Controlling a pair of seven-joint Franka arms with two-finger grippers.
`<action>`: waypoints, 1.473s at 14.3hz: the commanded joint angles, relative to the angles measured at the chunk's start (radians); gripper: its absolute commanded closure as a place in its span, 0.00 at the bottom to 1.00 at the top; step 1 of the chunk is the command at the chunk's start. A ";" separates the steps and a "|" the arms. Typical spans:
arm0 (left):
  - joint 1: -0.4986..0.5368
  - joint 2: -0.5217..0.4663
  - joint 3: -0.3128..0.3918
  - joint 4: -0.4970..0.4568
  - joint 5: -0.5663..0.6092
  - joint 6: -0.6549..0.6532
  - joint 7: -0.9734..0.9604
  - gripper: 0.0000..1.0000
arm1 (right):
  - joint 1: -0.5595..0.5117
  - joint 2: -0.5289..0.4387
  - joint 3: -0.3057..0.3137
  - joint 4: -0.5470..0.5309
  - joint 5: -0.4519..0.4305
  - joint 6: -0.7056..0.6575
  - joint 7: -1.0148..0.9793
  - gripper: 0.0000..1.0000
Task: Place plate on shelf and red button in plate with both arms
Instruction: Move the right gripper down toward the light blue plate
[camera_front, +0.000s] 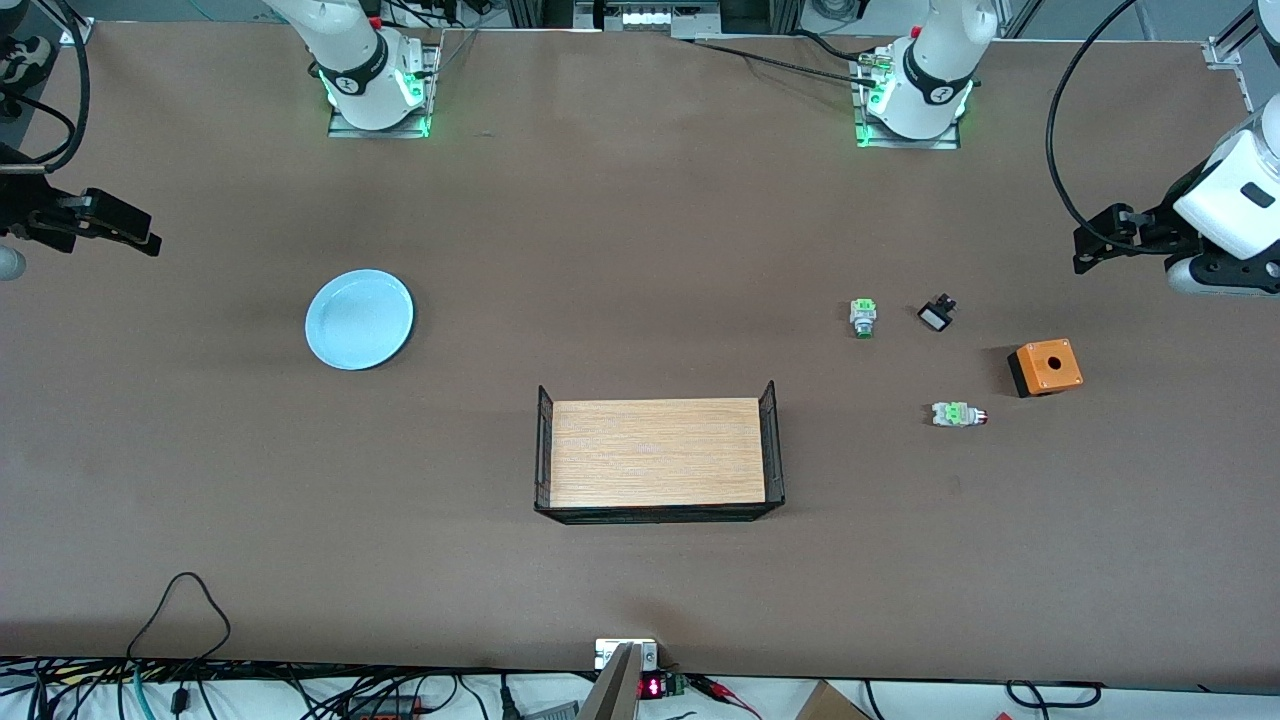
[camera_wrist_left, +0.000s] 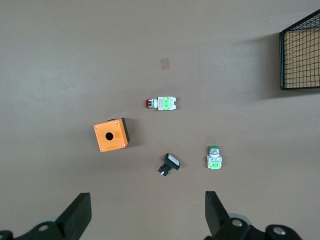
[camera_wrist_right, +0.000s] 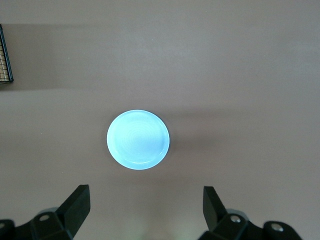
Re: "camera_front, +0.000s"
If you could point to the brown cardboard box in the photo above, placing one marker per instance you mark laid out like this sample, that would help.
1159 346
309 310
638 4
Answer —
830 705

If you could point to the red black clip leads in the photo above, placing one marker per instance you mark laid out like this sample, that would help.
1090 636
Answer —
715 686

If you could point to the grey box with white light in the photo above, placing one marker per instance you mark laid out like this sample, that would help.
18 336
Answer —
650 18

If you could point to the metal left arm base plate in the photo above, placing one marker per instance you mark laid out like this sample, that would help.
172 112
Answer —
900 144

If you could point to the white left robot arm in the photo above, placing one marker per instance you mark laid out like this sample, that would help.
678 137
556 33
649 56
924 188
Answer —
935 70

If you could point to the light blue round plate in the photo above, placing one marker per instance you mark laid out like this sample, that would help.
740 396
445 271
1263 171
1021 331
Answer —
360 320

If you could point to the orange button enclosure box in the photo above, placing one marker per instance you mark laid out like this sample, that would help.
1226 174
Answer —
1050 367

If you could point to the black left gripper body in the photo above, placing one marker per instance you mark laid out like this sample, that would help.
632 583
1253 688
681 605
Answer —
1156 227

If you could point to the white mounting block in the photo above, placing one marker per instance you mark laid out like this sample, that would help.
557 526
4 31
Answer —
610 652

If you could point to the aluminium profile corner bracket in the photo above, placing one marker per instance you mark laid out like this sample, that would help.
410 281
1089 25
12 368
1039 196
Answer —
1225 55
78 33

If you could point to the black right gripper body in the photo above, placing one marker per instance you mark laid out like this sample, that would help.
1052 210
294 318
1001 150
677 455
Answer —
28 212

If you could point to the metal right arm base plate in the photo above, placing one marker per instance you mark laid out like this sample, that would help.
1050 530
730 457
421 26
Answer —
350 131

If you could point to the wooden tray black mesh sides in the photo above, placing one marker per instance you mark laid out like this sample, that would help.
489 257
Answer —
655 450

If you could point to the small black switch module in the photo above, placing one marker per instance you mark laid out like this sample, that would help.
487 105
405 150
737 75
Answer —
936 318

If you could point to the black beige background object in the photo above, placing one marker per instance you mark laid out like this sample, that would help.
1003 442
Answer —
25 55

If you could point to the red digit display module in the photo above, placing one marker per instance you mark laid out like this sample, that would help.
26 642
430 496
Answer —
655 688

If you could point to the green push button switch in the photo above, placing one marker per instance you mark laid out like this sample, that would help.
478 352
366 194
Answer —
863 316

